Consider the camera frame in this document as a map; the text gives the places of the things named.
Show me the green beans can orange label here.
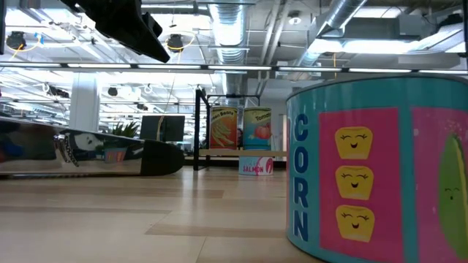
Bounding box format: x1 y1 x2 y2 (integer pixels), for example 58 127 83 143
209 105 239 150

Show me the tomato can teal label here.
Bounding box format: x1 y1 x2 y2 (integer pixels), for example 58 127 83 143
243 107 273 151

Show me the corn can teal pink label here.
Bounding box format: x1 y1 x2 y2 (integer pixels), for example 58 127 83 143
286 75 468 263

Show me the black ceiling device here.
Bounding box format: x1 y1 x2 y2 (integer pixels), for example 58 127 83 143
166 33 185 53
5 31 28 50

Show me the white pillar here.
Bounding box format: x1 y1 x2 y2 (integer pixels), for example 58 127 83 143
68 72 101 133

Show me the long ceiling light strip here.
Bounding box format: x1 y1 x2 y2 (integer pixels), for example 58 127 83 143
0 61 468 76

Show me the black computer monitor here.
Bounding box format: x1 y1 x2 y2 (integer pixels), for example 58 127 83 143
140 115 186 143

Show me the green potted plant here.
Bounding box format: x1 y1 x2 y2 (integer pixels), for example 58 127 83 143
110 121 140 140

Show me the chrome object with black end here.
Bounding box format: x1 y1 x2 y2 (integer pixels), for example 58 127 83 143
0 116 186 179

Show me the salmon flat can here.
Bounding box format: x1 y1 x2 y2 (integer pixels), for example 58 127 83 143
238 156 274 177

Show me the silver ribbed ceiling duct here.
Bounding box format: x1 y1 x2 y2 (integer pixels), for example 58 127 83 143
207 0 250 107

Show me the black frame wooden shelf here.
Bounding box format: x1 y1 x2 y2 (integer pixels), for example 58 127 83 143
192 87 288 172

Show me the black rig frame post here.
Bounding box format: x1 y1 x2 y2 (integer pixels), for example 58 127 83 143
0 0 7 56

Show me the silver slanted ceiling duct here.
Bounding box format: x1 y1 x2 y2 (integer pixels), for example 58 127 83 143
292 0 369 67

